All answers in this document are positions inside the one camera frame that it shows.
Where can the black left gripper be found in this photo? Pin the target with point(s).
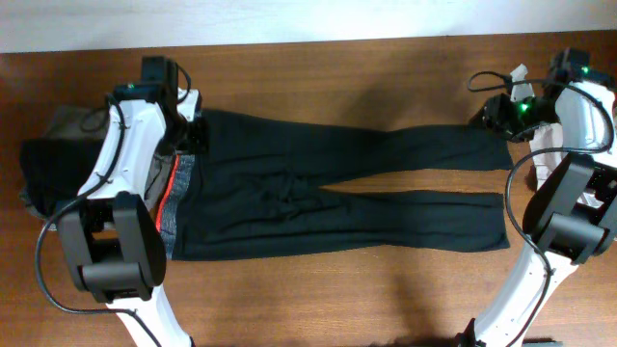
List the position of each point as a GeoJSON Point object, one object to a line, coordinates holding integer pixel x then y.
{"type": "Point", "coordinates": [194, 133]}

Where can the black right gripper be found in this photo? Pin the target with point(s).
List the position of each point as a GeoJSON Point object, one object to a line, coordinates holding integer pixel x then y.
{"type": "Point", "coordinates": [495, 117]}

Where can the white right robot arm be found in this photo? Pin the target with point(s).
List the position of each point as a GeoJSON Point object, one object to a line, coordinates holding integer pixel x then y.
{"type": "Point", "coordinates": [572, 215]}

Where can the crumpled beige garment pile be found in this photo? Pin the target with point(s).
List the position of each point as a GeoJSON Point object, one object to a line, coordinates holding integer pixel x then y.
{"type": "Point", "coordinates": [544, 164]}

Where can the folded black garment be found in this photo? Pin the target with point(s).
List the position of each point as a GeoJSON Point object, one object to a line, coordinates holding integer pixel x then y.
{"type": "Point", "coordinates": [54, 170]}

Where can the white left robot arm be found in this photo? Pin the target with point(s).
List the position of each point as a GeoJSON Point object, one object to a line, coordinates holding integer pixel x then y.
{"type": "Point", "coordinates": [112, 246]}

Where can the black leggings with red waistband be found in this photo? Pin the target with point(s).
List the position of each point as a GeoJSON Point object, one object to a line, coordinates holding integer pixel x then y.
{"type": "Point", "coordinates": [263, 188]}

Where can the folded grey garment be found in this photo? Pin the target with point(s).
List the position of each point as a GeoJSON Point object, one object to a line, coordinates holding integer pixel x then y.
{"type": "Point", "coordinates": [74, 123]}

